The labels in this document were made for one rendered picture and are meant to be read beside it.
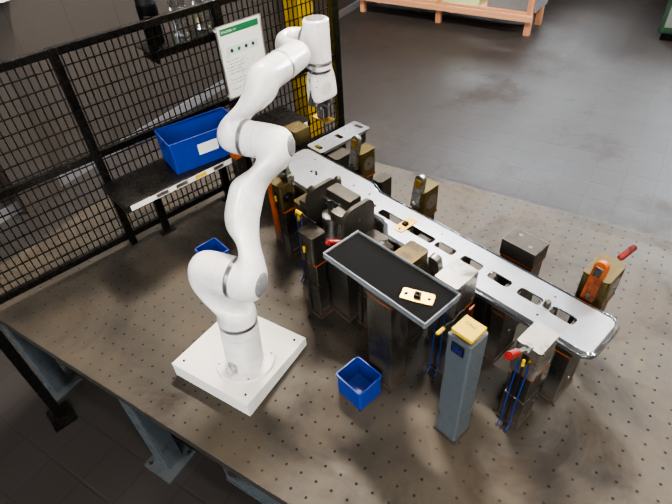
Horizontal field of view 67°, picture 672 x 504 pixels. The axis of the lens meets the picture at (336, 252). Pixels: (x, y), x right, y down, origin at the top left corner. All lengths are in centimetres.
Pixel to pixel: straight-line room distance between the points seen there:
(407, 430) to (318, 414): 27
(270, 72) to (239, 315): 68
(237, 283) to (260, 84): 53
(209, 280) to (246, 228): 18
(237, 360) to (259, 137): 68
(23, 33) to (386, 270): 333
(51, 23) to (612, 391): 394
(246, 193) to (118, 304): 91
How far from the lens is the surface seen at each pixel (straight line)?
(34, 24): 423
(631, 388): 186
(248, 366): 166
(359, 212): 155
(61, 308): 224
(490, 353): 175
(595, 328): 155
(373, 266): 137
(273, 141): 139
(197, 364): 175
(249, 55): 237
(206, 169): 213
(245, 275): 139
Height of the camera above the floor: 211
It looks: 42 degrees down
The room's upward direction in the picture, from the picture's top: 5 degrees counter-clockwise
